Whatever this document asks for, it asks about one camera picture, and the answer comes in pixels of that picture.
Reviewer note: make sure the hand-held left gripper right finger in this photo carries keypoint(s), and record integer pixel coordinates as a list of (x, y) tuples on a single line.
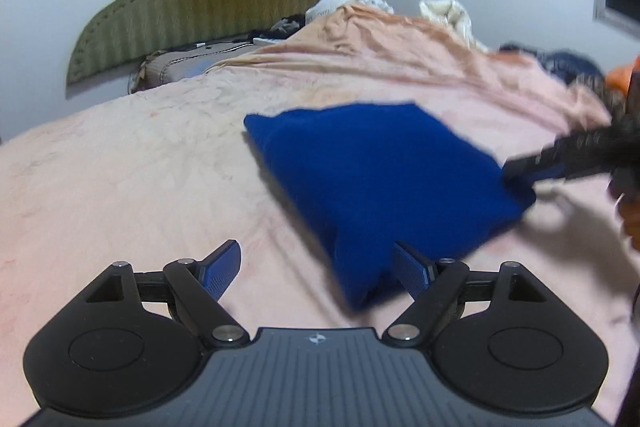
[(412, 272)]

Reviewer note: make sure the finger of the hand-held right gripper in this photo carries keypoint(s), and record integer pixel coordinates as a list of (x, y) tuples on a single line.
[(550, 157)]

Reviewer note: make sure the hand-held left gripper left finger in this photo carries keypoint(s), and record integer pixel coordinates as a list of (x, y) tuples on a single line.
[(220, 269)]

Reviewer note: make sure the blue knit garment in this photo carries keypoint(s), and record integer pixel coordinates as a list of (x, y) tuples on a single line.
[(380, 177)]

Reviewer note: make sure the dark blue clothes pile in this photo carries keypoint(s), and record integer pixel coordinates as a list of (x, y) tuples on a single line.
[(565, 62)]

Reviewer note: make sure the dark clothes by headboard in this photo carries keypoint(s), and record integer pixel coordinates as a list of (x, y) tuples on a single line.
[(285, 27)]

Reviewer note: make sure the person's right hand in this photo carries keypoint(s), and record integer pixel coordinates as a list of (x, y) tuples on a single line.
[(632, 227)]

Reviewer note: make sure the orange cloth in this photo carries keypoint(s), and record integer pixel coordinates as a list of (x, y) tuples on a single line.
[(622, 79)]

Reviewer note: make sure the pink bed blanket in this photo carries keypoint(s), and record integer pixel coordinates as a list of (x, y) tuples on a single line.
[(125, 182)]

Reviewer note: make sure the cream crumpled cloth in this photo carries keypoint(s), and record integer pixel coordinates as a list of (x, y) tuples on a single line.
[(450, 14)]

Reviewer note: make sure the grey pillow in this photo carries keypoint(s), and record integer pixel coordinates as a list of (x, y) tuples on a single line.
[(170, 67)]

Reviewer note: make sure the white printed pillow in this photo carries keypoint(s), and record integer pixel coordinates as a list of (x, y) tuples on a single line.
[(340, 2)]

